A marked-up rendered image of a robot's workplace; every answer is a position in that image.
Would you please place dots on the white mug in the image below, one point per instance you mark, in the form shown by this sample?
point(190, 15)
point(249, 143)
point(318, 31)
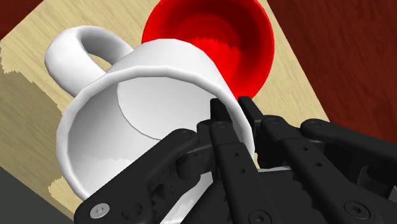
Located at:
point(149, 102)

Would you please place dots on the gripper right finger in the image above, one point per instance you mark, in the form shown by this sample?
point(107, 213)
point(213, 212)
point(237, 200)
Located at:
point(310, 161)

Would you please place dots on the red bowl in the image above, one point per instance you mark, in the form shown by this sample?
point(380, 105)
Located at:
point(229, 40)

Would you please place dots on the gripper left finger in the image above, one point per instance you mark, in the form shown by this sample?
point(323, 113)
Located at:
point(229, 161)

